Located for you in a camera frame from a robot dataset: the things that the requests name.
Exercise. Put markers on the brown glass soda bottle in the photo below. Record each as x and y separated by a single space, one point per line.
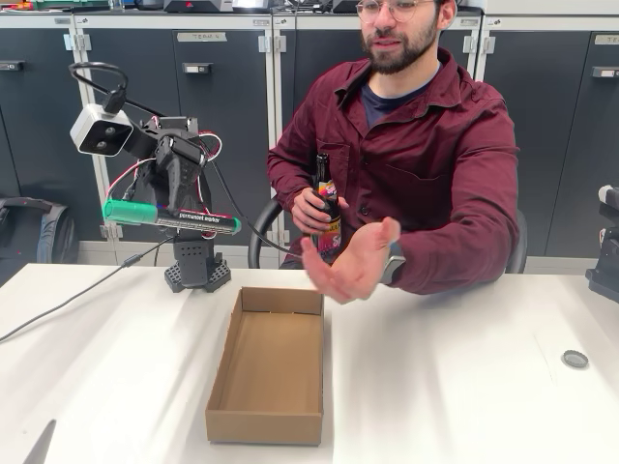
323 169

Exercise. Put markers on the person's left forearm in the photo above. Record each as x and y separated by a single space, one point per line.
459 256

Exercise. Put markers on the person's right forearm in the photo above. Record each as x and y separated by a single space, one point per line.
285 179

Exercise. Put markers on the open cardboard box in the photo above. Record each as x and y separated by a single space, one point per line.
271 367

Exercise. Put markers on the man in maroon shirt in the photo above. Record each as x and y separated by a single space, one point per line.
411 145

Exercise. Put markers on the silver smartwatch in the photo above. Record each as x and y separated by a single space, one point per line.
392 266

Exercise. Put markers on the black device with red triangle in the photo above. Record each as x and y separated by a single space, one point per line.
198 6
345 6

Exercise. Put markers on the grey team label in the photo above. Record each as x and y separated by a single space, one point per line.
202 37
607 40

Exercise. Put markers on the green box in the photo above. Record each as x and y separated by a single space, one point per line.
72 4

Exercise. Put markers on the black second robot arm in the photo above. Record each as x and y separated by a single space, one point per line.
607 261

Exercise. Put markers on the person's left hand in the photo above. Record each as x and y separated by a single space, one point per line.
358 266

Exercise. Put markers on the silver camera box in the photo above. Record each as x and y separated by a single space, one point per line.
99 130

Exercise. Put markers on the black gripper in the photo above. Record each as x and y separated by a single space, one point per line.
170 181

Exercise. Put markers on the person's right hand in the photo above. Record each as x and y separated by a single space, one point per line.
307 212

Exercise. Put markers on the grey flat object edge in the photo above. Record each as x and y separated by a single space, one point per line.
41 444

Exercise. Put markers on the metal bottle cap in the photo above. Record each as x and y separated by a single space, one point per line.
574 359

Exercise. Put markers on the grey black backpack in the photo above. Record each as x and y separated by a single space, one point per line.
53 232

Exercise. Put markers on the green permanent marker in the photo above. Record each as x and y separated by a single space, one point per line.
130 212

